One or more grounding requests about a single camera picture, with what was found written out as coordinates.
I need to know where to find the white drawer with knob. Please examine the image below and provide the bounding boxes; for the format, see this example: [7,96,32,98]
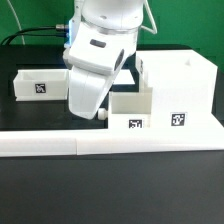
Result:
[97,92,152,129]

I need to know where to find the white L-shaped fence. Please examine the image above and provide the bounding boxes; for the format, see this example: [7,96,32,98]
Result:
[0,111,224,158]

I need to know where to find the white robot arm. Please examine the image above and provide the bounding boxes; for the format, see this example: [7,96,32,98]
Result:
[64,0,153,119]

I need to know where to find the white drawer cabinet box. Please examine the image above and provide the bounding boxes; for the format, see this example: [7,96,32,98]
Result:
[136,50,218,128]

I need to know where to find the fiducial marker sheet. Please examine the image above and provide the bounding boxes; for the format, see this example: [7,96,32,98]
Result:
[114,69,135,85]

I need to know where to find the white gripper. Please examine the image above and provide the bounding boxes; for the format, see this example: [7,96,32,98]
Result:
[68,66,116,119]

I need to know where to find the black cable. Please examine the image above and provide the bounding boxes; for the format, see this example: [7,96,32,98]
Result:
[0,23,70,46]

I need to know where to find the white thin cable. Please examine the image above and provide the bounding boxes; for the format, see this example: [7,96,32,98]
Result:
[6,0,26,46]

